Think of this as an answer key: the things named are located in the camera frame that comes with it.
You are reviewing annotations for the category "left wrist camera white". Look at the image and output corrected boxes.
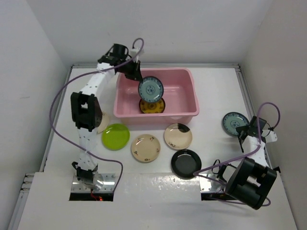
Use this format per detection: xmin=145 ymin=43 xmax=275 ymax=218
xmin=129 ymin=47 xmax=144 ymax=57

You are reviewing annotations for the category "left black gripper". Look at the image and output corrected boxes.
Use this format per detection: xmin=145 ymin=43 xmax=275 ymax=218
xmin=117 ymin=58 xmax=142 ymax=81

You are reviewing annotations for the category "black plate front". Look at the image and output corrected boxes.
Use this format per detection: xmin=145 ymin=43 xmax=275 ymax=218
xmin=171 ymin=149 xmax=202 ymax=180

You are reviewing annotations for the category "metal base plate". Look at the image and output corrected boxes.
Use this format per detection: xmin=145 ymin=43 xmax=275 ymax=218
xmin=199 ymin=173 xmax=226 ymax=193
xmin=71 ymin=173 xmax=116 ymax=194

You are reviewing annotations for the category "pink plastic bin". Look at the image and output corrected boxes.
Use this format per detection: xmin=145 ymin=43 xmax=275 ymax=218
xmin=113 ymin=68 xmax=200 ymax=125

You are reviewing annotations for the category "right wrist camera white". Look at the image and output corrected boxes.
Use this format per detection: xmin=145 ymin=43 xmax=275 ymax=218
xmin=265 ymin=131 xmax=278 ymax=143

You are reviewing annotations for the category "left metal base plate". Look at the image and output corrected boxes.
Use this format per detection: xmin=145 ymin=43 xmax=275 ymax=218
xmin=71 ymin=173 xmax=116 ymax=194

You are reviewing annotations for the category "yellow patterned plate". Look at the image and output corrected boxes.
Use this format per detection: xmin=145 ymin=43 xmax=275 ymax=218
xmin=139 ymin=98 xmax=165 ymax=114

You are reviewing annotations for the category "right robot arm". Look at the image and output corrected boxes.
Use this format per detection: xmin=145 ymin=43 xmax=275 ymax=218
xmin=212 ymin=112 xmax=277 ymax=210

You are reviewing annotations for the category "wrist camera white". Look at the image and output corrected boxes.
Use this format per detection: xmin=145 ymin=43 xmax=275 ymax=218
xmin=265 ymin=131 xmax=278 ymax=143
xmin=129 ymin=47 xmax=144 ymax=57

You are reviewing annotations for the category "blue patterned plate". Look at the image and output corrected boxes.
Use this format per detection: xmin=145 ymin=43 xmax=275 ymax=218
xmin=222 ymin=112 xmax=249 ymax=136
xmin=138 ymin=76 xmax=164 ymax=103

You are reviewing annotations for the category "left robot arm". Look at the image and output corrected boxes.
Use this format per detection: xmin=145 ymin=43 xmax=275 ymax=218
xmin=71 ymin=44 xmax=142 ymax=189

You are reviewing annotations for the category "lime green plate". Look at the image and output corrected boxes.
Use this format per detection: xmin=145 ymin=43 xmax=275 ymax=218
xmin=101 ymin=123 xmax=130 ymax=151

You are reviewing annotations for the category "cream plate black brushstroke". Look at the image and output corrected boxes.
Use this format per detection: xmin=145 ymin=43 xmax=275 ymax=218
xmin=164 ymin=123 xmax=193 ymax=150

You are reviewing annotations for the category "cream floral plate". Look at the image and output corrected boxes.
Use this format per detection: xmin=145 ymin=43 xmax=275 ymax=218
xmin=130 ymin=134 xmax=161 ymax=163

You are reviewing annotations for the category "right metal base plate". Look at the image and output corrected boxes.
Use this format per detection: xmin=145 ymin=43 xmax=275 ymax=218
xmin=199 ymin=173 xmax=226 ymax=193

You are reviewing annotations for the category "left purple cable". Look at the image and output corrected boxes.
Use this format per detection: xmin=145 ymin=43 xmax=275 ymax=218
xmin=48 ymin=37 xmax=124 ymax=192

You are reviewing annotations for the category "purple cable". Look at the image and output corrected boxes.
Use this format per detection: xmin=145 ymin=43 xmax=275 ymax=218
xmin=193 ymin=102 xmax=281 ymax=207
xmin=48 ymin=37 xmax=124 ymax=192

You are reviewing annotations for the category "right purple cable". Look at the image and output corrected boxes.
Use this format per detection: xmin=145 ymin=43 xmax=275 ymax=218
xmin=193 ymin=102 xmax=281 ymax=207

